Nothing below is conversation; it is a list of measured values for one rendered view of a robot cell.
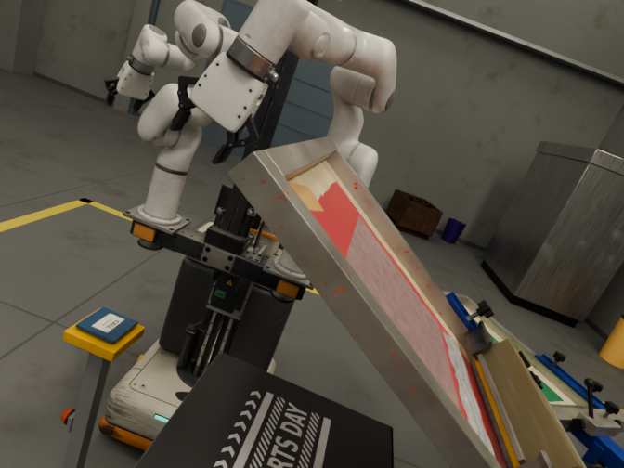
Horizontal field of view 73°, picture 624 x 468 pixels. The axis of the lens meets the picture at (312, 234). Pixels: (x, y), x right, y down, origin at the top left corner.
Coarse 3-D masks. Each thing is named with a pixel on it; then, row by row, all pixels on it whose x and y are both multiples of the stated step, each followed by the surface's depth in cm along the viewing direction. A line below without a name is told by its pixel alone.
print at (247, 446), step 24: (264, 408) 96; (288, 408) 99; (240, 432) 88; (264, 432) 90; (288, 432) 92; (312, 432) 95; (240, 456) 82; (264, 456) 84; (288, 456) 86; (312, 456) 88
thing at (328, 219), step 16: (320, 224) 61; (336, 224) 68; (336, 240) 62; (352, 240) 71; (352, 256) 64; (368, 272) 67; (368, 288) 61; (384, 288) 70; (384, 304) 64; (400, 304) 73; (400, 320) 66; (416, 336) 69; (416, 352) 63; (432, 352) 71; (432, 368) 65; (448, 368) 75; (448, 384) 68; (464, 416) 64; (496, 448) 69
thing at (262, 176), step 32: (256, 160) 42; (288, 160) 52; (320, 160) 79; (256, 192) 43; (288, 192) 44; (352, 192) 96; (288, 224) 43; (384, 224) 97; (320, 256) 44; (416, 256) 100; (320, 288) 45; (352, 288) 44; (352, 320) 45; (384, 320) 46; (448, 320) 100; (384, 352) 45; (416, 384) 46; (416, 416) 46; (448, 416) 46; (448, 448) 47; (480, 448) 47
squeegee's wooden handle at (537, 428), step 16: (496, 352) 89; (512, 352) 86; (496, 368) 85; (512, 368) 82; (496, 384) 80; (512, 384) 78; (528, 384) 75; (512, 400) 74; (528, 400) 72; (544, 400) 71; (512, 416) 71; (528, 416) 69; (544, 416) 67; (528, 432) 67; (544, 432) 65; (560, 432) 63; (528, 448) 64; (544, 448) 62; (560, 448) 61; (560, 464) 59; (576, 464) 57
